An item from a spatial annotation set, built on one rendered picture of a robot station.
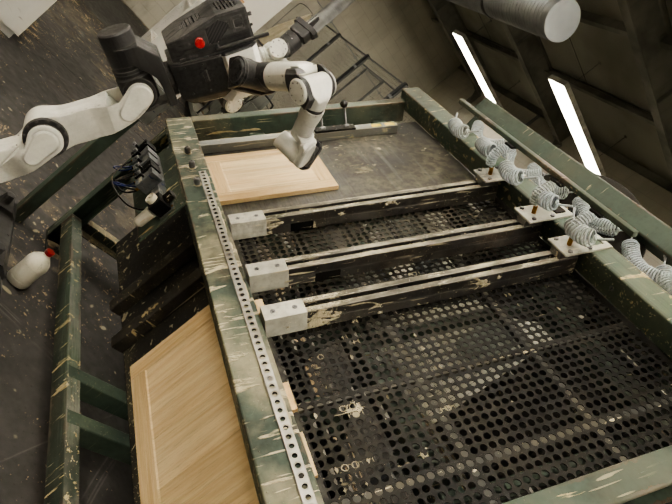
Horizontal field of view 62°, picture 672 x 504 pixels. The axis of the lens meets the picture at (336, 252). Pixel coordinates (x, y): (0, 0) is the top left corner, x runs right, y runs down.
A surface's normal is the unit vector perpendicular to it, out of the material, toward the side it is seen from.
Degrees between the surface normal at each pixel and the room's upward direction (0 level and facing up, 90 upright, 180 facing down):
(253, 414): 53
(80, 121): 90
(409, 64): 90
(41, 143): 90
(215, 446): 90
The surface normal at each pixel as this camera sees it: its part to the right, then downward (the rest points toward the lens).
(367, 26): 0.28, 0.53
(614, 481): 0.05, -0.80
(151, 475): -0.52, -0.54
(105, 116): -0.10, 0.63
